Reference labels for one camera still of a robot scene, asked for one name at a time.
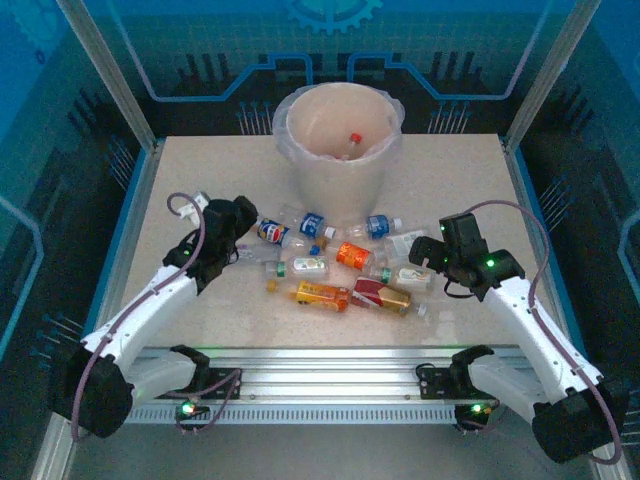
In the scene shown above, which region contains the small lit circuit board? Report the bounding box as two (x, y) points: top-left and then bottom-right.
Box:
(177, 397), (211, 420)
(457, 399), (494, 422)

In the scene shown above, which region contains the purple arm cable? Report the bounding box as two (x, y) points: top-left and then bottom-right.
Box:
(69, 191), (244, 441)
(467, 199), (624, 466)

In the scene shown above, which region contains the square clear bottle white label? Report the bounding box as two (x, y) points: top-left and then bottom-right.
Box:
(388, 228), (430, 259)

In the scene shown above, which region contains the red gold label bottle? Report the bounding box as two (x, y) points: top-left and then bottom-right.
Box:
(349, 277), (429, 319)

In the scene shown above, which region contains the green cap white label bottle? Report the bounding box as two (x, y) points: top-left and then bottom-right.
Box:
(369, 264), (436, 294)
(264, 255), (331, 280)

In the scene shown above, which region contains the orange label bottle gold cap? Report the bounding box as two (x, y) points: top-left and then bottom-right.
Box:
(317, 238), (389, 271)

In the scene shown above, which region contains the yellow orange juice bottle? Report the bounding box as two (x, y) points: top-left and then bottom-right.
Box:
(267, 279), (352, 315)

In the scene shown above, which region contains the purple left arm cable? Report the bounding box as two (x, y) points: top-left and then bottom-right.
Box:
(69, 191), (244, 441)

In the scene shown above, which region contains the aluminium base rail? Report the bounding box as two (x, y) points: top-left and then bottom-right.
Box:
(124, 346), (551, 409)

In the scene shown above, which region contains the clear bottle blue label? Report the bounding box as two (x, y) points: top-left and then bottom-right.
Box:
(346, 214), (404, 241)
(282, 202), (337, 240)

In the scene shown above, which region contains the clear plastic bin liner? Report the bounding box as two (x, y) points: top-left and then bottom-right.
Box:
(272, 83), (405, 174)

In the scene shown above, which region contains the slotted cable tray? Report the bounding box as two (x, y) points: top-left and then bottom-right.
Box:
(122, 403), (464, 426)

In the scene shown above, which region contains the red cap clear bottle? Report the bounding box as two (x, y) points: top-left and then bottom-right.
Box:
(342, 132), (364, 160)

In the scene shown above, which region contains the plain clear plastic bottle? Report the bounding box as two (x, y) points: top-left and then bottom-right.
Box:
(235, 243), (281, 265)

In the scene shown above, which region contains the blue table side rail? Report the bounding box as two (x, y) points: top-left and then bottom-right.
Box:
(74, 139), (166, 362)
(502, 139), (591, 364)

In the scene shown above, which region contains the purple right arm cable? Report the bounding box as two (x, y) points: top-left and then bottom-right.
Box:
(467, 199), (624, 466)

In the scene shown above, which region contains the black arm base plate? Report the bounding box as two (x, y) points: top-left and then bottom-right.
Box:
(197, 366), (245, 401)
(416, 362), (474, 401)

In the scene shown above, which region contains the aluminium frame beam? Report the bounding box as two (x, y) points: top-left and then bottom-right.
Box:
(29, 414), (76, 480)

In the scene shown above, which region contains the ribbed round waste bin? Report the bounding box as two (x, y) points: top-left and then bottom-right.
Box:
(272, 83), (405, 226)

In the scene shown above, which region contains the aluminium frame post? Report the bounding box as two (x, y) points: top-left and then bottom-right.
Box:
(501, 0), (601, 151)
(53, 0), (162, 151)

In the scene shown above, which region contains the Pepsi bottle blue cap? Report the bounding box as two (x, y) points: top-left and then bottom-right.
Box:
(255, 215), (321, 257)

